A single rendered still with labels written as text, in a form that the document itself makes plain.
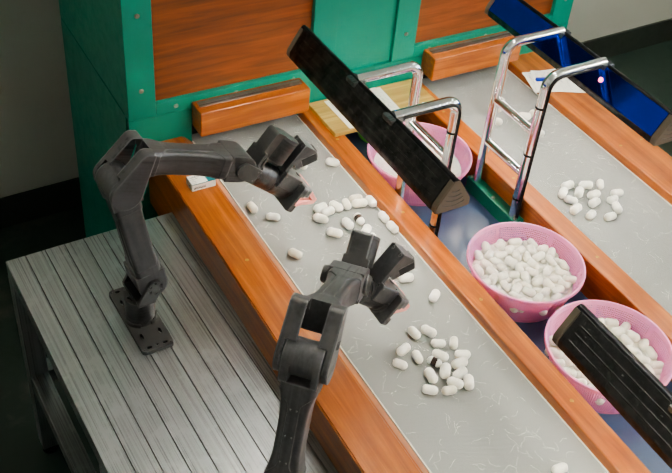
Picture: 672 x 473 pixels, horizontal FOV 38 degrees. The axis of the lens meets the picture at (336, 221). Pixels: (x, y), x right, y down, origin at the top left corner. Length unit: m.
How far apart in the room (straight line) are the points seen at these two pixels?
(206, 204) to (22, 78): 1.06
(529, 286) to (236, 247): 0.65
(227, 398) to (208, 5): 0.91
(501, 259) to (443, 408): 0.48
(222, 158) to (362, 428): 0.58
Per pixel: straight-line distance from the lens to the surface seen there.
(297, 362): 1.54
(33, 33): 3.08
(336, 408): 1.85
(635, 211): 2.50
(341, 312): 1.53
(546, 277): 2.26
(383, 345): 2.00
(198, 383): 2.01
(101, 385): 2.02
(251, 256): 2.13
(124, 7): 2.24
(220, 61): 2.42
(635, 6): 4.64
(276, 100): 2.46
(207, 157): 1.90
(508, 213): 2.42
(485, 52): 2.78
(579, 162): 2.61
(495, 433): 1.90
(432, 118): 2.64
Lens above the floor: 2.21
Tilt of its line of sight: 40 degrees down
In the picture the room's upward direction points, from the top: 6 degrees clockwise
